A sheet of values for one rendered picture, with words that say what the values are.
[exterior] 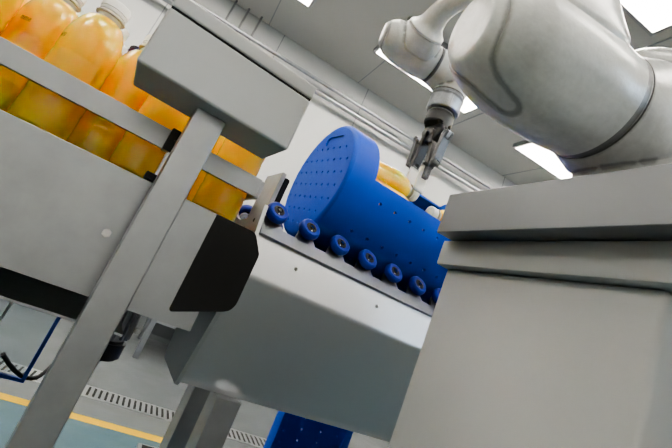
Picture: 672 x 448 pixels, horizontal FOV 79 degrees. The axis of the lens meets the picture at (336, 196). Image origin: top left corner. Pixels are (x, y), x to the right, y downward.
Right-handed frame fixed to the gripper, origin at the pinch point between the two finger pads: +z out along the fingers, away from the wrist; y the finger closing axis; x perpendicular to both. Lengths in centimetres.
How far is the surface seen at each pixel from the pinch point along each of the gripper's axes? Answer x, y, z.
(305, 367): 15, -10, 50
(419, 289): -3.3, -11.4, 26.6
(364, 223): 16.3, -11.8, 19.7
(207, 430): 28, -9, 65
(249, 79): 52, -33, 16
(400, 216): 9.8, -13.4, 14.9
